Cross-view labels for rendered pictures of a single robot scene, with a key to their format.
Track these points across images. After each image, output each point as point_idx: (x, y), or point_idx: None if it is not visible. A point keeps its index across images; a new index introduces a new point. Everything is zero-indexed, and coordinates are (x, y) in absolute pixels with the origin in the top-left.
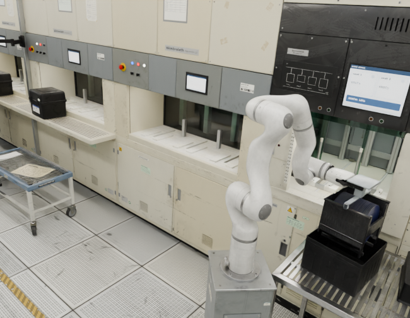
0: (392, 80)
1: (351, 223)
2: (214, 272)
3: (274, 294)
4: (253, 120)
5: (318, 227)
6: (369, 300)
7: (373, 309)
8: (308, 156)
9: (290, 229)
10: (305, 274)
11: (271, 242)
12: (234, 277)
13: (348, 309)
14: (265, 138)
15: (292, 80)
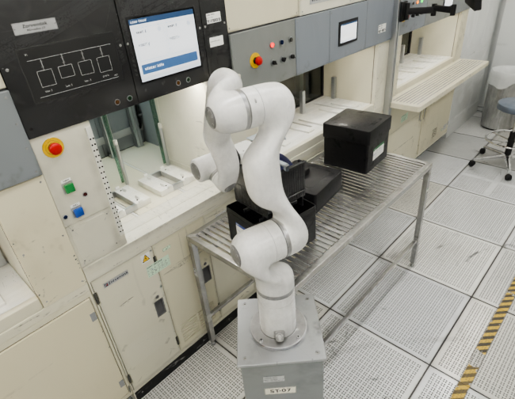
0: (178, 25)
1: (292, 180)
2: (290, 358)
3: None
4: (242, 130)
5: (194, 239)
6: (318, 229)
7: (329, 229)
8: (234, 147)
9: (157, 278)
10: (193, 301)
11: (143, 317)
12: (303, 333)
13: (333, 245)
14: (284, 138)
15: (52, 81)
